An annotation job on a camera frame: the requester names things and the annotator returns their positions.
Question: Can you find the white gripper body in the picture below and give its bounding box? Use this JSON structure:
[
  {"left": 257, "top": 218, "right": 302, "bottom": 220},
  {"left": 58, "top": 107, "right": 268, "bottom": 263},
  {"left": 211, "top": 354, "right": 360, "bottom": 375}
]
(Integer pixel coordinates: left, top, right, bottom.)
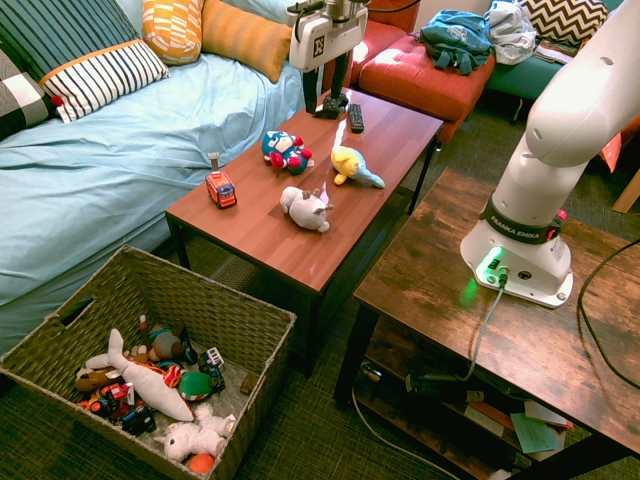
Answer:
[{"left": 289, "top": 0, "right": 370, "bottom": 72}]

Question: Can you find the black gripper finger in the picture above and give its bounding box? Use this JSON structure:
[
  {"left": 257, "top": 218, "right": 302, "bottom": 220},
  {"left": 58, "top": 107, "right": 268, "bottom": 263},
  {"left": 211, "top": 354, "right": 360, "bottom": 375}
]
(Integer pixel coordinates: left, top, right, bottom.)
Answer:
[
  {"left": 302, "top": 67, "right": 322, "bottom": 115},
  {"left": 329, "top": 48, "right": 353, "bottom": 101}
]

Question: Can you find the Captain America plush toy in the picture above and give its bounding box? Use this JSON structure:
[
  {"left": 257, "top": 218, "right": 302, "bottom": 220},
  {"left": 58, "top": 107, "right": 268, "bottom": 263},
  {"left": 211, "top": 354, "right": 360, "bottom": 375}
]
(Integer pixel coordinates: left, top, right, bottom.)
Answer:
[{"left": 260, "top": 130, "right": 315, "bottom": 177}]

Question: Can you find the red toy fire truck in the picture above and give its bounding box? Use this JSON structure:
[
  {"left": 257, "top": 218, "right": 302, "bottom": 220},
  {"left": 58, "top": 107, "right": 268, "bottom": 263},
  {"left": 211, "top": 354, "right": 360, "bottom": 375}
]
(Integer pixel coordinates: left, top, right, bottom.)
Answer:
[{"left": 204, "top": 151, "right": 239, "bottom": 210}]

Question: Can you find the woven wicker basket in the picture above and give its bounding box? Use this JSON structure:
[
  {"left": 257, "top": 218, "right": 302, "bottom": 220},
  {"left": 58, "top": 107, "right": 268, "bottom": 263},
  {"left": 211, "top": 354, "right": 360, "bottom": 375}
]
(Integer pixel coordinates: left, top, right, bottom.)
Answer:
[{"left": 0, "top": 244, "right": 298, "bottom": 480}]

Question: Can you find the black and white toy police car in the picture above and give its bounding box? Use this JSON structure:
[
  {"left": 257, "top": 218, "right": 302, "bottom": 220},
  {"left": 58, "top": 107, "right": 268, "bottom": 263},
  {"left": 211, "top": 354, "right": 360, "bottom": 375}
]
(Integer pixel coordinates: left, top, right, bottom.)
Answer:
[{"left": 197, "top": 345, "right": 227, "bottom": 392}]

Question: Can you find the red toy car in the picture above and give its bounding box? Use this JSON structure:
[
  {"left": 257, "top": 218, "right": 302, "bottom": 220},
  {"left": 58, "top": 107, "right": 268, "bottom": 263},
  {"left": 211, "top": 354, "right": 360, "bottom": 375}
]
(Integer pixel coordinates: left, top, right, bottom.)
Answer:
[{"left": 97, "top": 380, "right": 136, "bottom": 416}]

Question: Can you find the dark blue toy car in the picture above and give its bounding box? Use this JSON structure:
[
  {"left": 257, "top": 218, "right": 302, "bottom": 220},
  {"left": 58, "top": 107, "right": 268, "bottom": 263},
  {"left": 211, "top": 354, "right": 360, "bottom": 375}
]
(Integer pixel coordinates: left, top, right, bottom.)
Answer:
[{"left": 119, "top": 403, "right": 158, "bottom": 437}]

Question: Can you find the orange toy vehicle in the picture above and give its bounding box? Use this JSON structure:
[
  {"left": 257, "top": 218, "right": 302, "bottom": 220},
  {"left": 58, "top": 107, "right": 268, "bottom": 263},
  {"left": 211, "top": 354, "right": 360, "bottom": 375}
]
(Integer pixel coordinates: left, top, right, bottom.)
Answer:
[{"left": 76, "top": 393, "right": 109, "bottom": 417}]

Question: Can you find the black remote control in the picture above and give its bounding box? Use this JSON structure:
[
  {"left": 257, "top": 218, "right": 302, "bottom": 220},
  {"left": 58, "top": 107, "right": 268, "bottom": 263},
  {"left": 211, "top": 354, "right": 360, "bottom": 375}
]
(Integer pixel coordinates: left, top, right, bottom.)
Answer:
[{"left": 347, "top": 102, "right": 367, "bottom": 134}]

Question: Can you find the red armchair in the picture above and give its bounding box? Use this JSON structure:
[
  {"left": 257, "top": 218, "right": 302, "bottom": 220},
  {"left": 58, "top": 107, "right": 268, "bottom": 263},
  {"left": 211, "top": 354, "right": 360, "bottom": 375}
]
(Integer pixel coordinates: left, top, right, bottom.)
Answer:
[{"left": 348, "top": 0, "right": 422, "bottom": 85}]

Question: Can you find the red tufted ottoman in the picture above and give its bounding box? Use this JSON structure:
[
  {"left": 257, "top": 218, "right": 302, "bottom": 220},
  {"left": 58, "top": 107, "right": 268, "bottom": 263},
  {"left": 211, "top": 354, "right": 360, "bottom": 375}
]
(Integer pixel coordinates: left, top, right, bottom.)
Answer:
[{"left": 358, "top": 33, "right": 497, "bottom": 145}]

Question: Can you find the plain orange pillow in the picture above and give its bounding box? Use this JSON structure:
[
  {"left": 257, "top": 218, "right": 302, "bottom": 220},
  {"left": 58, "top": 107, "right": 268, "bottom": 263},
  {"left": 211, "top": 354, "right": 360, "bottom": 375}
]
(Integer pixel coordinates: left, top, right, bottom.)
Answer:
[{"left": 199, "top": 0, "right": 294, "bottom": 84}]

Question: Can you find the yellow and blue plush fish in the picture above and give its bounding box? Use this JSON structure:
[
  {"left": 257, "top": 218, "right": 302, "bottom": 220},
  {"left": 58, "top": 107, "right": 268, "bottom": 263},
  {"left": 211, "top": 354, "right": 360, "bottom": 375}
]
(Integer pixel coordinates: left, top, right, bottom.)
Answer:
[{"left": 330, "top": 145, "right": 387, "bottom": 190}]

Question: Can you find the reddish wooden coffee table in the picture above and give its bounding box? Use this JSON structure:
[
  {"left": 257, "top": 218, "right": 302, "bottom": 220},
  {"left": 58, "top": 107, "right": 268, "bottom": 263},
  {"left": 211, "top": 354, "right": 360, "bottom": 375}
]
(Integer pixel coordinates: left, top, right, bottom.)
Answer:
[{"left": 164, "top": 87, "right": 445, "bottom": 379}]

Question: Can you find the grey plush animal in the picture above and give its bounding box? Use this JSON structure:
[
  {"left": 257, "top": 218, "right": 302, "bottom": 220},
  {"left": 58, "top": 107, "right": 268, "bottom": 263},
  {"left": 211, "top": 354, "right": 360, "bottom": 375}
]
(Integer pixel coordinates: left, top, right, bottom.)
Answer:
[{"left": 279, "top": 185, "right": 335, "bottom": 234}]

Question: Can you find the teal backpack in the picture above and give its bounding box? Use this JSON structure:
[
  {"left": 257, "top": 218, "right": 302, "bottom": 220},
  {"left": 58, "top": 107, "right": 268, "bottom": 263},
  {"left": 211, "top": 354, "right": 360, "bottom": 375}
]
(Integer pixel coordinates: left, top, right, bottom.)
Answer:
[{"left": 419, "top": 9, "right": 495, "bottom": 77}]

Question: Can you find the orange and white patterned pillow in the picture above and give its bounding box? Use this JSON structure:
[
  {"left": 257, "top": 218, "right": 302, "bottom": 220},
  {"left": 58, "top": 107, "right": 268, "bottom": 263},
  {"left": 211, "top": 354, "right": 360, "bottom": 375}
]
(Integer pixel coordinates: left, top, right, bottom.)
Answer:
[{"left": 141, "top": 0, "right": 205, "bottom": 67}]

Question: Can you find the grey and white garment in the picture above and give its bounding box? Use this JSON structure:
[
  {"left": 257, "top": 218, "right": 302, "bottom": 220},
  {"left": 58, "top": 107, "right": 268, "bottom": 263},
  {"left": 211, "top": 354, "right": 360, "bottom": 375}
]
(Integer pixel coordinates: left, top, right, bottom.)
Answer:
[{"left": 486, "top": 0, "right": 540, "bottom": 67}]

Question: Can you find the teal sofa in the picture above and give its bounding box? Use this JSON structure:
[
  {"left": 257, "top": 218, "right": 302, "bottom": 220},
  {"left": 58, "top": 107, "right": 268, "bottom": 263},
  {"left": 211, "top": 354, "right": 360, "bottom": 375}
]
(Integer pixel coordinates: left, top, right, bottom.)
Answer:
[{"left": 483, "top": 0, "right": 627, "bottom": 103}]

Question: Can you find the white navy striped pillow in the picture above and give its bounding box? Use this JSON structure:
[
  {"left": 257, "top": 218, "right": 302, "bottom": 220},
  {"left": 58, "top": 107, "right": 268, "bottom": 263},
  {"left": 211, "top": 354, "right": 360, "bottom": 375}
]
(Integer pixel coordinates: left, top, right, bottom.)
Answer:
[{"left": 39, "top": 38, "right": 172, "bottom": 124}]

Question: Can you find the bed with light blue sheet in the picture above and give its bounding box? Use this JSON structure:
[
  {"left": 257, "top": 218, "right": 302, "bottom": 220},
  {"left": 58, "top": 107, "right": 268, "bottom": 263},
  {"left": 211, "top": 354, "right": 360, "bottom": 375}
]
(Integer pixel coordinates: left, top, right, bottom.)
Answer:
[{"left": 0, "top": 0, "right": 307, "bottom": 354}]

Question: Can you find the black and white chevron pillow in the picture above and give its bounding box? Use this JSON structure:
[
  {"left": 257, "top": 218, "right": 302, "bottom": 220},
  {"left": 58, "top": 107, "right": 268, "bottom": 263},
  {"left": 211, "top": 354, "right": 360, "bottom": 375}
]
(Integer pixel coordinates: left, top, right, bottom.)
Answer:
[{"left": 516, "top": 0, "right": 612, "bottom": 49}]

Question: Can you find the rustic brown wooden table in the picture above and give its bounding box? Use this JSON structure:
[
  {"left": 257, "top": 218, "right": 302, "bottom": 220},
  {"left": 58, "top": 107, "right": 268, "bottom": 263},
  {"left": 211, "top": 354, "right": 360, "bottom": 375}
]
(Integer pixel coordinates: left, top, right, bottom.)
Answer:
[{"left": 332, "top": 166, "right": 640, "bottom": 480}]

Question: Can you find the dark teal striped pillow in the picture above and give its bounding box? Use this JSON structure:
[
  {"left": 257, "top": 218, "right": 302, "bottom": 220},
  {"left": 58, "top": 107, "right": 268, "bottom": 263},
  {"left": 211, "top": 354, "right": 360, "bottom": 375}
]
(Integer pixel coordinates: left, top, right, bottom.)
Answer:
[{"left": 0, "top": 0, "right": 142, "bottom": 84}]

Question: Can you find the orange box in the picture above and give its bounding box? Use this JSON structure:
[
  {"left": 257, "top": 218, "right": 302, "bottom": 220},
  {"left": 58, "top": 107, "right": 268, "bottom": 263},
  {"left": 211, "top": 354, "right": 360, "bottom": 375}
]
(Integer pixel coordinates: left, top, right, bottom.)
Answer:
[{"left": 598, "top": 130, "right": 625, "bottom": 175}]

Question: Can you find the black and white checked pillow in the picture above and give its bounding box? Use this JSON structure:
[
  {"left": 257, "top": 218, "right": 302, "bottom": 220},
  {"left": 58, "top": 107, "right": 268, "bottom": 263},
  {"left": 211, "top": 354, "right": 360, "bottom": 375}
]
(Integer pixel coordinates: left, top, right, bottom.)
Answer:
[{"left": 0, "top": 47, "right": 60, "bottom": 142}]

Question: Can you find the grey and brown plush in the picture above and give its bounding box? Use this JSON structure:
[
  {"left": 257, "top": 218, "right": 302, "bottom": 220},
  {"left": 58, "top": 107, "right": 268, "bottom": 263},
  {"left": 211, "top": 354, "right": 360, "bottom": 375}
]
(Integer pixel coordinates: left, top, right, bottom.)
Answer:
[{"left": 146, "top": 323, "right": 199, "bottom": 364}]

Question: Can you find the light wooden furniture leg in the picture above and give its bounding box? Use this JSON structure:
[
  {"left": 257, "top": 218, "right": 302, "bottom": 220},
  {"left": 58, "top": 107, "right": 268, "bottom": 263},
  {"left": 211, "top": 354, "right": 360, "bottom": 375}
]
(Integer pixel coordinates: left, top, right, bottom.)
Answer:
[{"left": 611, "top": 167, "right": 640, "bottom": 215}]

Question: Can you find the black power strip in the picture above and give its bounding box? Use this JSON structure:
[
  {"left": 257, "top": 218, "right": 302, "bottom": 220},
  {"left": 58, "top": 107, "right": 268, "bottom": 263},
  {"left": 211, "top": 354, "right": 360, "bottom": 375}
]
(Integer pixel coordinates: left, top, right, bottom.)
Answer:
[{"left": 404, "top": 371, "right": 472, "bottom": 397}]

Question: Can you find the green and red ball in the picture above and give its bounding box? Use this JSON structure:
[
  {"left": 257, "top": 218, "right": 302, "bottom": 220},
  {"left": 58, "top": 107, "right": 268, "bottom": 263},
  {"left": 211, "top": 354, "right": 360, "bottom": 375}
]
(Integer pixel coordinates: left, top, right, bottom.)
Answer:
[{"left": 176, "top": 370, "right": 214, "bottom": 403}]

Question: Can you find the white shark plush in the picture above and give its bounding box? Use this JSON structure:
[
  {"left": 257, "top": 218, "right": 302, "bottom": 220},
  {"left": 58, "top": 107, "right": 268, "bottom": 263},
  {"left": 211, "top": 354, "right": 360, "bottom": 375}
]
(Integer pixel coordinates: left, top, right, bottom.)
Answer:
[{"left": 84, "top": 327, "right": 195, "bottom": 423}]

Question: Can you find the brown plush dog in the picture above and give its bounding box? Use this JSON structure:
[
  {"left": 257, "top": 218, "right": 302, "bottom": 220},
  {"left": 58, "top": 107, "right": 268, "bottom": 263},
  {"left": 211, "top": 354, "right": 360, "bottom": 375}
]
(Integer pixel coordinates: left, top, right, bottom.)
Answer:
[{"left": 74, "top": 366, "right": 122, "bottom": 393}]

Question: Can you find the white fluffy plush animal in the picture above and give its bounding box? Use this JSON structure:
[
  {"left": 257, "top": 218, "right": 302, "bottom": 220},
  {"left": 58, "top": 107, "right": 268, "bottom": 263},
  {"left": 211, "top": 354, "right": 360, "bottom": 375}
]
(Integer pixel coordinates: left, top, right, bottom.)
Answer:
[{"left": 153, "top": 403, "right": 237, "bottom": 464}]

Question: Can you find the orange ball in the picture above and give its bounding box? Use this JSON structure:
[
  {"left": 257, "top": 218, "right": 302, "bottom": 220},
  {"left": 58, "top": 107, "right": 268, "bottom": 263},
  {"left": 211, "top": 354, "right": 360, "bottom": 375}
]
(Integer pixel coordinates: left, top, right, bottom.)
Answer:
[{"left": 187, "top": 451, "right": 217, "bottom": 475}]

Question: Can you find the teal paper sheet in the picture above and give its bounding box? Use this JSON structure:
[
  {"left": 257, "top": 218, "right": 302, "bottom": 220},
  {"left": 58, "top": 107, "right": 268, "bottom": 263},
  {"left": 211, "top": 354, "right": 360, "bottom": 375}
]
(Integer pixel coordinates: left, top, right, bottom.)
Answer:
[{"left": 509, "top": 411, "right": 561, "bottom": 455}]

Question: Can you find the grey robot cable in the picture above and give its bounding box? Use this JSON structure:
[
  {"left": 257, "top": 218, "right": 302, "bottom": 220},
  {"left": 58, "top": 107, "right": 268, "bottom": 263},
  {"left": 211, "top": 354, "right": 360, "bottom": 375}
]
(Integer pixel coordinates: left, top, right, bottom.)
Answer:
[{"left": 452, "top": 265, "right": 511, "bottom": 384}]

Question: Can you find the white floor cable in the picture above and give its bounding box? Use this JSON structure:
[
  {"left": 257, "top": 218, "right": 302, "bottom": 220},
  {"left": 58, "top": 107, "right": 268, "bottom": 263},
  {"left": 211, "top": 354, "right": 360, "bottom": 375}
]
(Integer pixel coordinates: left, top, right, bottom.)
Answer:
[{"left": 349, "top": 385, "right": 459, "bottom": 480}]

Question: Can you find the black cable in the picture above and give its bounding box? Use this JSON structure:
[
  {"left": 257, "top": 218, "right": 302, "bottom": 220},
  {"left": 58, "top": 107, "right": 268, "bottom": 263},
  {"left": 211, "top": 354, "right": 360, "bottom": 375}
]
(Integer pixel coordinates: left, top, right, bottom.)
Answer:
[{"left": 576, "top": 238, "right": 640, "bottom": 392}]

